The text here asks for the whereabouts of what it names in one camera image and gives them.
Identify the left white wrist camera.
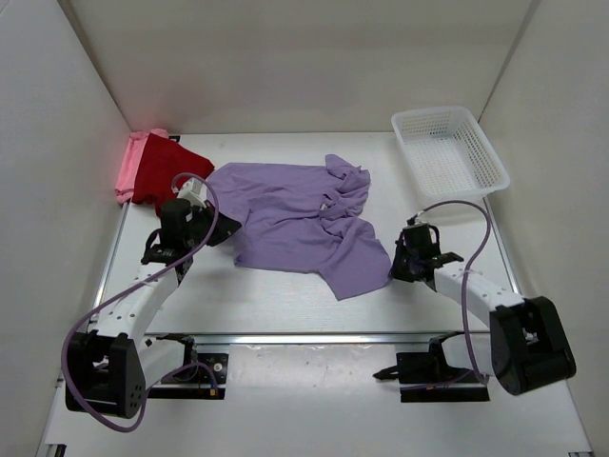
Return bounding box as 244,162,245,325
177,178,206,207

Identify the pink t shirt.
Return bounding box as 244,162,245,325
114,129,169,205

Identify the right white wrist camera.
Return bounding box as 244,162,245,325
406,211,429,227

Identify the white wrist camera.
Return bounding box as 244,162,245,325
177,178,206,207
406,211,429,227

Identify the lavender garment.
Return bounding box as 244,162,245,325
207,154,391,300

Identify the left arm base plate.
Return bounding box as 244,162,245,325
148,346,229,401

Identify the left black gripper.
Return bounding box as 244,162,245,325
185,200,242,249

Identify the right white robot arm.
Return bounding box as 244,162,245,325
373,223,577,396

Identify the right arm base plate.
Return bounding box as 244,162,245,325
396,352,490,404

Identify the red t shirt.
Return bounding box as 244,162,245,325
131,133,215,216

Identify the white plastic basket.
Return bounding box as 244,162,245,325
391,106,511,207

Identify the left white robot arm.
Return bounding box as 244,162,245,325
62,198,242,427

